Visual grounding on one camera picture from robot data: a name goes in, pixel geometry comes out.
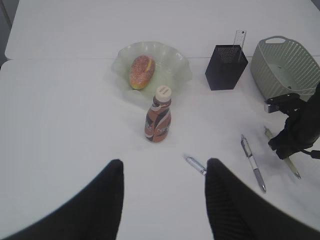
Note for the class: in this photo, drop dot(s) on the clear plastic ruler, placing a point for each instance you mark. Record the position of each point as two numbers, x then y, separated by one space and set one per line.
239 40

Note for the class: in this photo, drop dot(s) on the black mesh pen holder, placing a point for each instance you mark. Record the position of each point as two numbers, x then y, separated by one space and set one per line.
225 67

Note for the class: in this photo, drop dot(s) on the sugared bread roll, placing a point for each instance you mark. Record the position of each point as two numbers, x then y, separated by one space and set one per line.
141 72

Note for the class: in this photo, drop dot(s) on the green wavy glass plate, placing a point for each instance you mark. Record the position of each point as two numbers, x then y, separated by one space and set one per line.
172 69

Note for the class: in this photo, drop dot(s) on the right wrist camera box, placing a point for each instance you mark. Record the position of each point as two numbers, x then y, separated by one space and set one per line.
287 103

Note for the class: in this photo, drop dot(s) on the brown Nescafe coffee bottle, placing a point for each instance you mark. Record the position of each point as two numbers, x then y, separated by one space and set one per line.
158 117

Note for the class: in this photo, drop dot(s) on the blue grey ballpoint pen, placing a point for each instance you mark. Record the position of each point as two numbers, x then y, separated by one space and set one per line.
195 164

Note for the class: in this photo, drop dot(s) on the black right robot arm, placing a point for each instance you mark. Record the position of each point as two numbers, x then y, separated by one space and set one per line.
314 101

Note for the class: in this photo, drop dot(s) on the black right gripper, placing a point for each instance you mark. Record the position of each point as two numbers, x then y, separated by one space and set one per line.
301 131

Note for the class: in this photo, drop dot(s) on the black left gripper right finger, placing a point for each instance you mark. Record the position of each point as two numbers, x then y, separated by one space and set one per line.
235 212

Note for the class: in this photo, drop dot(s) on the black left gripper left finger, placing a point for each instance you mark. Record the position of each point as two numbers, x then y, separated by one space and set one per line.
92 214

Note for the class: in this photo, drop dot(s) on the green plastic woven basket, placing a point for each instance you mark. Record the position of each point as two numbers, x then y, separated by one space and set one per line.
281 66

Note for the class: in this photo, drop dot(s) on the olive green ballpoint pen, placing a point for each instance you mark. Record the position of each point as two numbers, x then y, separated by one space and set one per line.
287 160

